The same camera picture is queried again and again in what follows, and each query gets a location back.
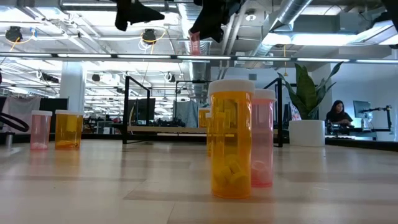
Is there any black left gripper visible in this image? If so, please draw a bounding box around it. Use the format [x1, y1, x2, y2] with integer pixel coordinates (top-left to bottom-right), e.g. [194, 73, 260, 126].
[114, 0, 165, 32]

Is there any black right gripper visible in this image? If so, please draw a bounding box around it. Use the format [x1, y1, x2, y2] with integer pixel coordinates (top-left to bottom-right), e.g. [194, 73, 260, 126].
[188, 0, 245, 44]

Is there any pink pill bottle white cap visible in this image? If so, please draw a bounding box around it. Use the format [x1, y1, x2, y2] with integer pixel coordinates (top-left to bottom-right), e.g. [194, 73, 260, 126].
[251, 88, 277, 189]
[188, 30, 201, 56]
[30, 110, 53, 151]

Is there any large orange pill bottle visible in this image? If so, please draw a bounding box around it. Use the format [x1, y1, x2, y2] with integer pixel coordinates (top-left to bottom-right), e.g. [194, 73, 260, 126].
[198, 107, 212, 128]
[54, 109, 85, 151]

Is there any long LED light bar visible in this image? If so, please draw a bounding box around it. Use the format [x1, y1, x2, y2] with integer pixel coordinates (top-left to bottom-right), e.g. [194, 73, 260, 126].
[0, 52, 398, 63]

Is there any black monitor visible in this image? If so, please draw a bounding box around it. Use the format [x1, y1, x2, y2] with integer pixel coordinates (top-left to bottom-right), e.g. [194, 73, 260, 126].
[134, 98, 156, 123]

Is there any black partition panel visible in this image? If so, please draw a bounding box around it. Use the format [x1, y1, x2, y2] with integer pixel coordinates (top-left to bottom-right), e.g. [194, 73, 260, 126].
[39, 98, 69, 134]

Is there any snake plant in white pot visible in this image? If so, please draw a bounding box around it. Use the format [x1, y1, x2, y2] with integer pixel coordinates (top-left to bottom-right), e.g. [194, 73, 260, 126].
[277, 61, 345, 147]

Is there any person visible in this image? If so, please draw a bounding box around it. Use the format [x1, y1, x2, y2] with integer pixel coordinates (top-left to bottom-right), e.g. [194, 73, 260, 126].
[325, 99, 354, 126]

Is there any pinkish grey hanging cloth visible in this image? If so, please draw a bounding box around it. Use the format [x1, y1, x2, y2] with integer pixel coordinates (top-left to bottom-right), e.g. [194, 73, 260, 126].
[1, 96, 42, 134]

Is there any grey monitor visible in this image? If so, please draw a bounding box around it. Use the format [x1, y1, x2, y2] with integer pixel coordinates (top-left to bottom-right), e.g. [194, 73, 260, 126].
[353, 100, 373, 119]

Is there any black camera with yellow cable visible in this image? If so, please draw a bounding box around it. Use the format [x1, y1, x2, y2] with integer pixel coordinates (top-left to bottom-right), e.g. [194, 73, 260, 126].
[141, 28, 158, 45]
[5, 26, 24, 43]

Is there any silver round air duct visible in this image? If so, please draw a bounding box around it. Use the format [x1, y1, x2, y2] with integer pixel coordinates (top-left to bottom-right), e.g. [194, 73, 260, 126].
[248, 0, 313, 57]
[178, 2, 215, 103]

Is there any wooden shelf black metal frame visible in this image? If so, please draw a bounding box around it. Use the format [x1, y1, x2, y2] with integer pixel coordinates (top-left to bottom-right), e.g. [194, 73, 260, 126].
[122, 75, 284, 148]

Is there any black cable loop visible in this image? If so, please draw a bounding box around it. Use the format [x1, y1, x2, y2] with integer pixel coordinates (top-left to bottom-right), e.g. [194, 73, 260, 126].
[0, 111, 30, 133]

